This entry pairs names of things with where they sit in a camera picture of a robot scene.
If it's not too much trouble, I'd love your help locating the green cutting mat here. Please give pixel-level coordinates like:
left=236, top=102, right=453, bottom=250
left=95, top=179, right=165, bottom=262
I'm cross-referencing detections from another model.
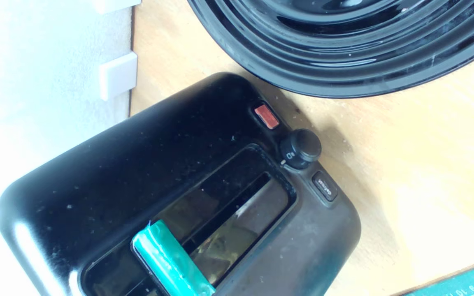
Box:
left=402, top=258, right=474, bottom=296

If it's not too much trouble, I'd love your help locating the white wall clip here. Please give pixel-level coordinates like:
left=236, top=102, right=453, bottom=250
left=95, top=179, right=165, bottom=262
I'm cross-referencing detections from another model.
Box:
left=98, top=51, right=138, bottom=101
left=91, top=0, right=142, bottom=15

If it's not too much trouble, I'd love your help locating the green toaster lever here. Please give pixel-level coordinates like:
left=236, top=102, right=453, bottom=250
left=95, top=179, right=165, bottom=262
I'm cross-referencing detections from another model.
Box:
left=132, top=220, right=216, bottom=296

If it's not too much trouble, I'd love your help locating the black ribbed plate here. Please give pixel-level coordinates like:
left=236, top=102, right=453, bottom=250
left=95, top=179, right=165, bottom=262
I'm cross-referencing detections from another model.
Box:
left=187, top=0, right=474, bottom=98

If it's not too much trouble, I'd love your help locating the black two-slot toaster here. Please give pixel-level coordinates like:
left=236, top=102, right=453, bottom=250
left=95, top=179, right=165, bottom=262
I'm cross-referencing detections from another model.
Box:
left=0, top=72, right=362, bottom=296

